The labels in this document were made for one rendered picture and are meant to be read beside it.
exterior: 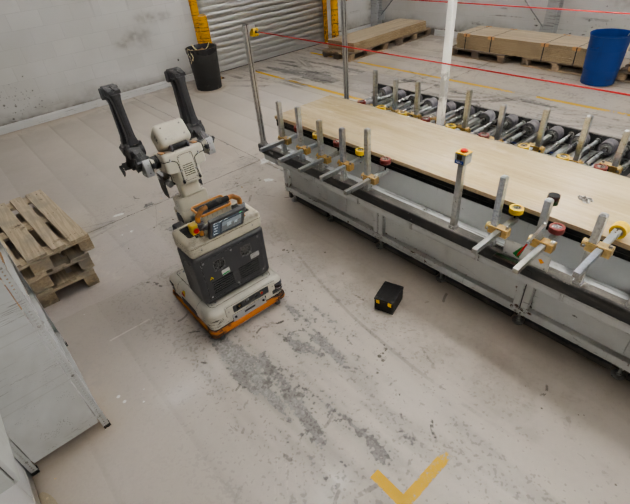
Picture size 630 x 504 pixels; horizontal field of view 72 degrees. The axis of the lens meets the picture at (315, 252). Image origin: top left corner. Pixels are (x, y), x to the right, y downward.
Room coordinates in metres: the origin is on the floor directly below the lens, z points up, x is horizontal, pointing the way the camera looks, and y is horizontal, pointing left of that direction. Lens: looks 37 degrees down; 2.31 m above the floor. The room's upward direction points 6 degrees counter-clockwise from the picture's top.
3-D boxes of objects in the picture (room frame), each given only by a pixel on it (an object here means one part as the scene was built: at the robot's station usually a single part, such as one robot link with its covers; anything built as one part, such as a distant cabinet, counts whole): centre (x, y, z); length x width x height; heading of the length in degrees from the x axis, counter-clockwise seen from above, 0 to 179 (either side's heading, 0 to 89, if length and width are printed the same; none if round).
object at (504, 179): (2.01, -1.05, 0.92); 0.04 x 0.04 x 0.48; 38
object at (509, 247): (1.83, -1.16, 0.75); 0.26 x 0.01 x 0.10; 38
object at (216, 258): (2.43, 0.65, 0.59); 0.55 x 0.34 x 0.83; 127
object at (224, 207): (2.41, 0.63, 0.87); 0.23 x 0.15 x 0.11; 127
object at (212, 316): (2.50, 0.70, 0.16); 0.67 x 0.64 x 0.25; 37
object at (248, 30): (3.86, 0.34, 1.20); 0.15 x 0.12 x 1.00; 38
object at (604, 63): (6.61, -4.59, 0.36); 0.59 x 0.57 x 0.73; 128
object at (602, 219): (1.62, -1.36, 0.89); 0.04 x 0.04 x 0.48; 38
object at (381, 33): (10.34, -1.87, 0.23); 2.41 x 0.77 x 0.17; 130
